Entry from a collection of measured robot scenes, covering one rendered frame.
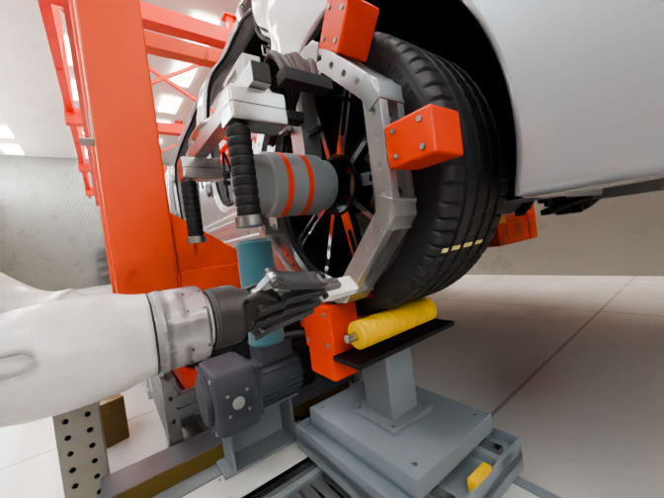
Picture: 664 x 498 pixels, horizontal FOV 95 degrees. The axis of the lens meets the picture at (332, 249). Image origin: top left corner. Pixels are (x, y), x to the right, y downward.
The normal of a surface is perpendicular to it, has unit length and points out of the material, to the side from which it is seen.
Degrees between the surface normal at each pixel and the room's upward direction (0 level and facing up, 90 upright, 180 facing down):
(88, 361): 91
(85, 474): 90
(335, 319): 90
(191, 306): 44
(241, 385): 90
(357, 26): 125
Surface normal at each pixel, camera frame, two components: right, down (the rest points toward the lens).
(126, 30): 0.59, -0.06
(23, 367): 0.44, -0.19
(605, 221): -0.78, 0.12
